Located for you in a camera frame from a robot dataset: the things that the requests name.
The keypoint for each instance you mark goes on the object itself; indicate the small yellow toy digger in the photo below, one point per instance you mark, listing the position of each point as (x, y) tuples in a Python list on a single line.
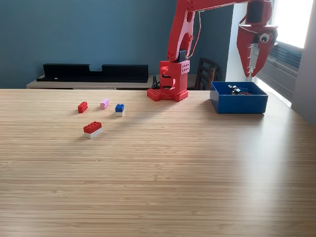
[(234, 90)]

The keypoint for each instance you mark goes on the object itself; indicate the blue plastic bin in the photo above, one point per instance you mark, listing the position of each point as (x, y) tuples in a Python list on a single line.
[(242, 103)]

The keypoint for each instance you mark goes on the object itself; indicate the pink brick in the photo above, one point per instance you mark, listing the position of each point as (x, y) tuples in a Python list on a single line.
[(105, 104)]

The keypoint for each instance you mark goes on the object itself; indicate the bright window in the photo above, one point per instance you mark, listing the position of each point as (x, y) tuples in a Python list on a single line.
[(288, 19)]

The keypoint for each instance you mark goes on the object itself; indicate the grey window heater unit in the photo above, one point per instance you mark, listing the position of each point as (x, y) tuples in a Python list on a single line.
[(281, 64)]

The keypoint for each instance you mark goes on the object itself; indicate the dark wooden chair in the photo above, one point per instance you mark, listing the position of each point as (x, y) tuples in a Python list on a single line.
[(206, 71)]

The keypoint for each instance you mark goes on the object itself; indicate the black table clamp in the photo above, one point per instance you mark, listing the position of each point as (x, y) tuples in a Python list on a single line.
[(155, 84)]

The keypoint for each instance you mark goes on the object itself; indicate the blue white brick stack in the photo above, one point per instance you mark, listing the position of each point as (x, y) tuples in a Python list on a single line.
[(119, 108)]

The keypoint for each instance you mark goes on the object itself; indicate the pale wooden sideboard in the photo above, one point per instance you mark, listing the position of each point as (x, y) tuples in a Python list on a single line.
[(86, 85)]

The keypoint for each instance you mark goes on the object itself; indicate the red white brick stack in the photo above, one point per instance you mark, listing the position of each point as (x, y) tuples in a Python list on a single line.
[(92, 128)]

